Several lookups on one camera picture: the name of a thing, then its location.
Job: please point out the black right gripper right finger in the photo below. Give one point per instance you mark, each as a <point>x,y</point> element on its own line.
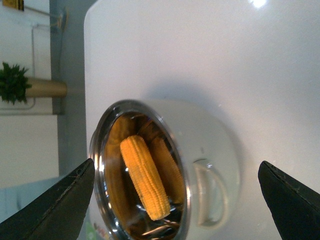
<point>295,208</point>

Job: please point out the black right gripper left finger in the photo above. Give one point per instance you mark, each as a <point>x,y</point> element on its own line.
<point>58,213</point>

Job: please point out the yellow corn cob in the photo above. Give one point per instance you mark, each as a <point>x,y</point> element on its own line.
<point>145,177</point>

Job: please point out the white electric cooking pot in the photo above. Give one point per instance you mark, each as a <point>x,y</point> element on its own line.
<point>195,158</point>

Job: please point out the potted green plant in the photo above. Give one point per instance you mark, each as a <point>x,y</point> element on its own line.
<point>15,87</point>

